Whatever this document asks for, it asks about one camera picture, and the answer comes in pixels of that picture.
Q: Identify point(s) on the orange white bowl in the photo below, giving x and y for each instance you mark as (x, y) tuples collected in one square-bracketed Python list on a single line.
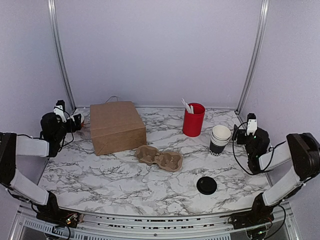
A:
[(82, 122)]

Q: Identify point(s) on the brown paper bag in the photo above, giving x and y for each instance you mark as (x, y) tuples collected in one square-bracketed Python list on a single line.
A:
[(116, 127)]

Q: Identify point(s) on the aluminium frame post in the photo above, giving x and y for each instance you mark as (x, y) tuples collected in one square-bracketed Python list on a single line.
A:
[(257, 46), (59, 52)]

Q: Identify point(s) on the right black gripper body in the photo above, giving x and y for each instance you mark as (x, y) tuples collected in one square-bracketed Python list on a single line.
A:
[(240, 132)]

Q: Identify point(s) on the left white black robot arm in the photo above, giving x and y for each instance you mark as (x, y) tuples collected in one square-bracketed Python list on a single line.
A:
[(14, 148)]

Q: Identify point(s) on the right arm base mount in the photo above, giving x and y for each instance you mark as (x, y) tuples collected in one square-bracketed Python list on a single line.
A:
[(244, 220)]

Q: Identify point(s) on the left aluminium frame post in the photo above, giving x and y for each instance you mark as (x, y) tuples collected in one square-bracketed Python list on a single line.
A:
[(59, 52)]

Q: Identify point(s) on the black paper coffee cup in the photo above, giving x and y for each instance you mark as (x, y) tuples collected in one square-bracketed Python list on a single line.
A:
[(220, 135)]

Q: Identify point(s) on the red cylindrical container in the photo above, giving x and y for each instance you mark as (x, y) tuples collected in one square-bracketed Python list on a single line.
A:
[(193, 122)]

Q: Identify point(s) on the black plastic cup lid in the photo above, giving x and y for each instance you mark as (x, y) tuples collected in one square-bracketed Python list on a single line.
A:
[(206, 185)]

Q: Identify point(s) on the right aluminium frame post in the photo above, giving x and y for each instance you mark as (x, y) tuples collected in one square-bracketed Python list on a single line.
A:
[(257, 46)]

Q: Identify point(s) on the stack of paper cups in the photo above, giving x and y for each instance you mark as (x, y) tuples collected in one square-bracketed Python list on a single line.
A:
[(216, 147)]

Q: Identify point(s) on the front aluminium rail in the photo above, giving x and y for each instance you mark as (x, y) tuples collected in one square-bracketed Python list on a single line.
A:
[(102, 226)]

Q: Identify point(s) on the brown pulp cup carrier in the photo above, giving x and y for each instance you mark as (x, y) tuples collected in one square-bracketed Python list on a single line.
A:
[(167, 160)]

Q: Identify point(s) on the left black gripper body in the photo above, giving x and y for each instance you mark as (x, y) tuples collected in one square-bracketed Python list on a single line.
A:
[(72, 128)]

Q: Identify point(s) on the white wrapped straws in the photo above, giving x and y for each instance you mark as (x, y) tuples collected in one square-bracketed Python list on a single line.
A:
[(189, 108)]

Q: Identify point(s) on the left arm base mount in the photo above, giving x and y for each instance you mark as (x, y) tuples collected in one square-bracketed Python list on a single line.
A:
[(62, 217)]

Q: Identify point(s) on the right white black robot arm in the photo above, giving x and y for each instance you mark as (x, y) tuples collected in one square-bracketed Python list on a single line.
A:
[(300, 150)]

